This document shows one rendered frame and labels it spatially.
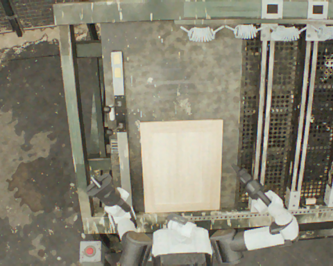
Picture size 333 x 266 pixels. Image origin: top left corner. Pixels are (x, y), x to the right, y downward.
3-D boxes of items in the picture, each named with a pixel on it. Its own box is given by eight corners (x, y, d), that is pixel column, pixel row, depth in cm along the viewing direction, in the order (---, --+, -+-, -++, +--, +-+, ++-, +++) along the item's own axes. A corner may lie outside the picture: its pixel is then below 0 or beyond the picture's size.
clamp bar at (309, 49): (282, 204, 231) (293, 227, 209) (300, -2, 184) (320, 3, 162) (297, 202, 231) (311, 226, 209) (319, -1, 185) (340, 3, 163)
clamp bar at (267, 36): (245, 206, 230) (254, 230, 208) (256, -2, 184) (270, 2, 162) (261, 205, 230) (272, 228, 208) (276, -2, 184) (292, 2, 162)
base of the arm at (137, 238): (143, 260, 186) (146, 273, 175) (117, 255, 183) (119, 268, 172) (151, 233, 184) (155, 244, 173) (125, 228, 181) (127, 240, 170)
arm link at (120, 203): (109, 179, 176) (118, 190, 186) (96, 199, 173) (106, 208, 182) (129, 190, 171) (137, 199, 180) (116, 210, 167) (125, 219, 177)
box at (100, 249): (85, 267, 226) (79, 262, 210) (85, 247, 231) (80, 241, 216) (105, 266, 226) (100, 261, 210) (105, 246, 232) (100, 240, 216)
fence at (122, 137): (124, 211, 229) (124, 215, 225) (112, 50, 192) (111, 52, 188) (132, 211, 229) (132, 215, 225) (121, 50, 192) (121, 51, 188)
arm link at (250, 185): (245, 170, 207) (261, 186, 203) (232, 181, 206) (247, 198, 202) (247, 164, 195) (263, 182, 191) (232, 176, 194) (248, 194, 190)
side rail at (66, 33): (84, 207, 234) (81, 217, 224) (62, 21, 191) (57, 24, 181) (94, 207, 234) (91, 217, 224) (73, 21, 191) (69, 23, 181)
